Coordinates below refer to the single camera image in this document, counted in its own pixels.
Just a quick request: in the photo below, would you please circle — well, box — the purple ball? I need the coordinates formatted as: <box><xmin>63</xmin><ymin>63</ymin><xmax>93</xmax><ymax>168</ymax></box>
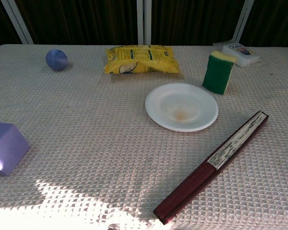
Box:
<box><xmin>45</xmin><ymin>49</ymin><xmax>69</xmax><ymax>71</ymax></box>

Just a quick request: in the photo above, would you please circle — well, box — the white paper plate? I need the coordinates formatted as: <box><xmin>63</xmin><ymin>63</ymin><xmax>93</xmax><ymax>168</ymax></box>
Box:
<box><xmin>145</xmin><ymin>83</ymin><xmax>219</xmax><ymax>132</ymax></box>

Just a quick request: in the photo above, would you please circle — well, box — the white slanted frame post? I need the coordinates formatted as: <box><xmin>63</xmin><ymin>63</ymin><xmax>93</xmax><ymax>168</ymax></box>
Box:
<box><xmin>0</xmin><ymin>0</ymin><xmax>34</xmax><ymax>45</ymax></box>
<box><xmin>232</xmin><ymin>0</ymin><xmax>255</xmax><ymax>42</ymax></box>

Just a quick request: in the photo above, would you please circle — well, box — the green and yellow sponge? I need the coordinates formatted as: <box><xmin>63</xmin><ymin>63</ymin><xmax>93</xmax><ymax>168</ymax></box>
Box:
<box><xmin>202</xmin><ymin>50</ymin><xmax>237</xmax><ymax>95</ymax></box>

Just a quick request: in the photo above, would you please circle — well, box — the white waffle tablecloth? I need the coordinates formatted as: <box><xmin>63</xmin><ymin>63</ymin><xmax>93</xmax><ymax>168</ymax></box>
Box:
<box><xmin>0</xmin><ymin>44</ymin><xmax>288</xmax><ymax>230</ymax></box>

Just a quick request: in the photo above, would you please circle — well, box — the white upright frame post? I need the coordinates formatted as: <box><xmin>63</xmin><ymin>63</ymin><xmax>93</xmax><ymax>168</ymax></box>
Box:
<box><xmin>144</xmin><ymin>0</ymin><xmax>152</xmax><ymax>46</ymax></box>
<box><xmin>136</xmin><ymin>0</ymin><xmax>144</xmax><ymax>46</ymax></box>

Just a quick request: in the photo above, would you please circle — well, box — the purple foam block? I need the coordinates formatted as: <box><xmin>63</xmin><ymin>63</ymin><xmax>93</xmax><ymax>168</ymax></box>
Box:
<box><xmin>0</xmin><ymin>121</ymin><xmax>31</xmax><ymax>177</ymax></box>

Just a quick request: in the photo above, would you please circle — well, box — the yellow snack bag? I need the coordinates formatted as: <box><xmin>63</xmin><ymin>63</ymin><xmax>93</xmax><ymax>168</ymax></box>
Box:
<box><xmin>104</xmin><ymin>45</ymin><xmax>182</xmax><ymax>75</ymax></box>

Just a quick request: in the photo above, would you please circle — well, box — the dark red folded fan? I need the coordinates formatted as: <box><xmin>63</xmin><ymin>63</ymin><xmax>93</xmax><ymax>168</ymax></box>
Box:
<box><xmin>153</xmin><ymin>110</ymin><xmax>269</xmax><ymax>225</ymax></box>

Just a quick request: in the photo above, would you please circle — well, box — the white tissue pack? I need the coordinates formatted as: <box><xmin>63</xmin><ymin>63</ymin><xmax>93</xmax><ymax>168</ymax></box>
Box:
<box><xmin>212</xmin><ymin>41</ymin><xmax>262</xmax><ymax>68</ymax></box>

